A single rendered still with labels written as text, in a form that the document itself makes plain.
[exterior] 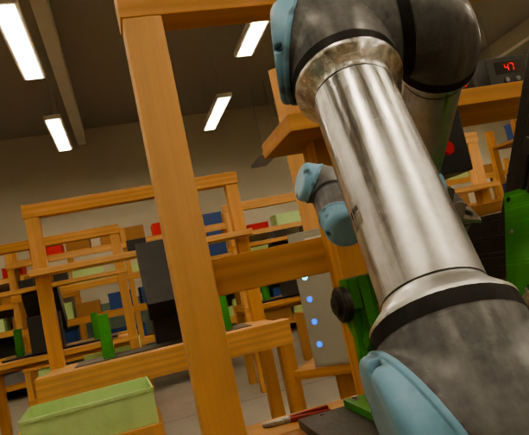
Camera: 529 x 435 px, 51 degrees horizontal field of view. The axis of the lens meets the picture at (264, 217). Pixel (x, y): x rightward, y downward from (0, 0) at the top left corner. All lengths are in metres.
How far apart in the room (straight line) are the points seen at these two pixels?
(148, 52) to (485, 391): 1.12
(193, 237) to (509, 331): 0.92
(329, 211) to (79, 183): 10.24
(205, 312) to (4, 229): 9.97
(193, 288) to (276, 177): 10.27
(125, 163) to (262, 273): 9.85
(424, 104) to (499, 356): 0.43
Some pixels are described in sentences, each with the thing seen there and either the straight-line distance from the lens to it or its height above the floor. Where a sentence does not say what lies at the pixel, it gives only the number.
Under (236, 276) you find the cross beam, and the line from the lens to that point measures 1.33.
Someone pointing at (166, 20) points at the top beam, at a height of 1.85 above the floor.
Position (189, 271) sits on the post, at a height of 1.25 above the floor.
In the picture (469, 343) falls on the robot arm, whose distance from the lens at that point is 0.38.
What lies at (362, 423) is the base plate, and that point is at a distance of 1.14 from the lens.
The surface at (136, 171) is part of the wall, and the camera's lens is 11.09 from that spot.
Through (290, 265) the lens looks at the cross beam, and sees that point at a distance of 1.37.
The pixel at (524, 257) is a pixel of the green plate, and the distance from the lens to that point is 1.16.
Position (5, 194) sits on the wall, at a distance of 11.21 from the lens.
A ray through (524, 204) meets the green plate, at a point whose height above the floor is 1.24.
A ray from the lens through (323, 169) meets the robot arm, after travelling 1.03.
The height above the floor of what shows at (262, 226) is 2.05.
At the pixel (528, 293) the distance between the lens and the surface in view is 1.08.
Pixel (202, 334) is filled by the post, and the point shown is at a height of 1.12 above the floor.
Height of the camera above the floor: 1.22
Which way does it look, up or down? 5 degrees up
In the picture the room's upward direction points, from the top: 12 degrees counter-clockwise
